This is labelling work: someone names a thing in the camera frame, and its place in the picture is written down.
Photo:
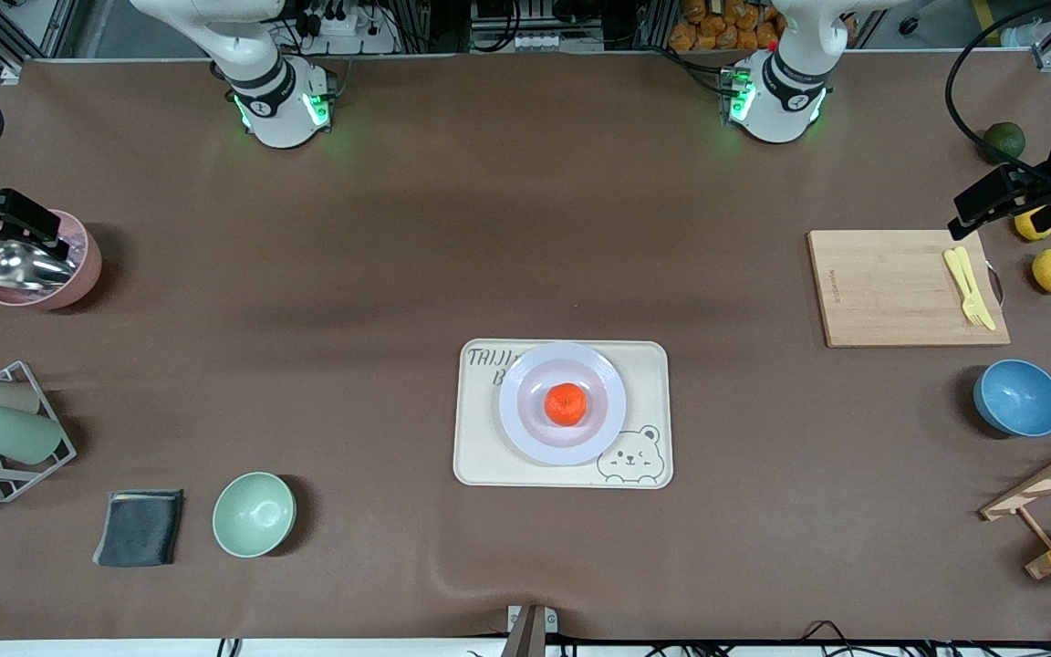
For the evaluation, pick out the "orange fruit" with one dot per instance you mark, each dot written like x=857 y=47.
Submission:
x=566 y=404

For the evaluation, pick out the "pale lavender round plate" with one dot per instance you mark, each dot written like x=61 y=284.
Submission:
x=525 y=429

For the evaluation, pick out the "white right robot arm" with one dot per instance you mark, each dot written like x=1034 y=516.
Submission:
x=279 y=100

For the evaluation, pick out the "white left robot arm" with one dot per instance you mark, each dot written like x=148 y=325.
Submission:
x=785 y=100

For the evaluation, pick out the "metal scoop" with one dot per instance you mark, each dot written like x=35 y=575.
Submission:
x=24 y=274

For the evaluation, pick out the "clear ice cubes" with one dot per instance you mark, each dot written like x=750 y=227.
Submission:
x=77 y=245

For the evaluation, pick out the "pink bowl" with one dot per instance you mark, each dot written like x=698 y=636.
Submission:
x=78 y=283

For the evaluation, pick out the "dark green avocado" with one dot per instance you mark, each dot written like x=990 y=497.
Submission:
x=1007 y=141

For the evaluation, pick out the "yellow plastic fork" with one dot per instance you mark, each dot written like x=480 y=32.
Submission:
x=952 y=265

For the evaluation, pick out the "wooden cutting board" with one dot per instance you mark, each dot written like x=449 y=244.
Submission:
x=890 y=292

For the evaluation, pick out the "mint green cup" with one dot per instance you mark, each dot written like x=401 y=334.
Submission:
x=15 y=435

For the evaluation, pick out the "blue bowl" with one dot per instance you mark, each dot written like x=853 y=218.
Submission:
x=1018 y=399

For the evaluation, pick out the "wooden drying rack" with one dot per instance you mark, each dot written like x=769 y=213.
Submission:
x=1045 y=479

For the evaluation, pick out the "folded grey cloth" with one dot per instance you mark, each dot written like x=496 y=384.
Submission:
x=138 y=529

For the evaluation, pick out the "pile of brown bread rolls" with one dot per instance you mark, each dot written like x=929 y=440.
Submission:
x=717 y=27

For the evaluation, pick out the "mint green bowl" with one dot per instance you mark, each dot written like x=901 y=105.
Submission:
x=254 y=516

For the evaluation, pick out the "white power strip with plugs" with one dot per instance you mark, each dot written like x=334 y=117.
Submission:
x=357 y=44

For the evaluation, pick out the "small white power strip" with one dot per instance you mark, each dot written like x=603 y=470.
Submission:
x=544 y=41

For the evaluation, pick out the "cream tray with bear print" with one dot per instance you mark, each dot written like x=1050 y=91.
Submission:
x=480 y=456

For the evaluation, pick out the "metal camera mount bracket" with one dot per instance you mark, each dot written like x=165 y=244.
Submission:
x=530 y=634

